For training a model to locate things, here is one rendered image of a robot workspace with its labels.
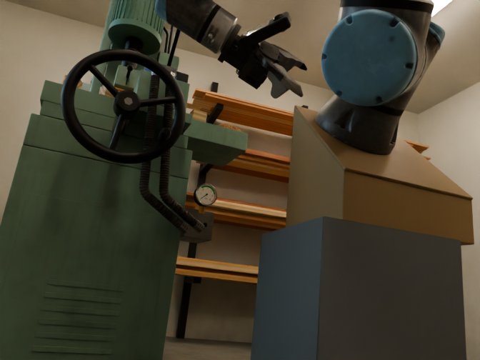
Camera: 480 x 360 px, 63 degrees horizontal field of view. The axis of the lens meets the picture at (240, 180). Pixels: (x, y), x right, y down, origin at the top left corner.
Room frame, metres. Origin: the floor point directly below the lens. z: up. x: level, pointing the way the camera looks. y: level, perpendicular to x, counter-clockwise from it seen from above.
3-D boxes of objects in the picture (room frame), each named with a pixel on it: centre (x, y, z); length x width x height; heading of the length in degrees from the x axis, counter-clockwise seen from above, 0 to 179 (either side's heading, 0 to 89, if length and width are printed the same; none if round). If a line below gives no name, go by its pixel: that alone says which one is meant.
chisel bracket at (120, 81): (1.21, 0.42, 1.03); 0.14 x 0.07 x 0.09; 21
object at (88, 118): (1.13, 0.39, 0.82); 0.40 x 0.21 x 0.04; 111
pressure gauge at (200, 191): (1.08, 0.09, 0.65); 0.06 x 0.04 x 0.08; 111
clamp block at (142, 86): (1.04, 0.26, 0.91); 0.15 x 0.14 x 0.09; 111
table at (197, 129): (1.12, 0.29, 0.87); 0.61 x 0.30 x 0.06; 111
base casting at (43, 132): (1.30, 0.46, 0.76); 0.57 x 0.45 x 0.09; 21
